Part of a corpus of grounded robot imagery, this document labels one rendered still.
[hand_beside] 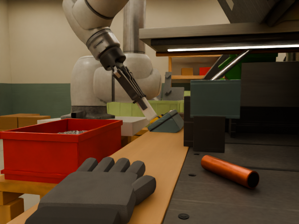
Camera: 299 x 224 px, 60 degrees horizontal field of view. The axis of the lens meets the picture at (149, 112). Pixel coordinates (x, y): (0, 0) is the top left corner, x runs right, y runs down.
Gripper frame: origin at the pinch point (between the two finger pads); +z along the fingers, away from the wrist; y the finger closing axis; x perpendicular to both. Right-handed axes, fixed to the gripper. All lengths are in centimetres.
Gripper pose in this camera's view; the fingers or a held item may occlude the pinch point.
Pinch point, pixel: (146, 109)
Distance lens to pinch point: 77.5
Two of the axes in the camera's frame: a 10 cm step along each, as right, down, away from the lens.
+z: 5.6, 8.3, -0.6
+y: -2.3, 0.8, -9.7
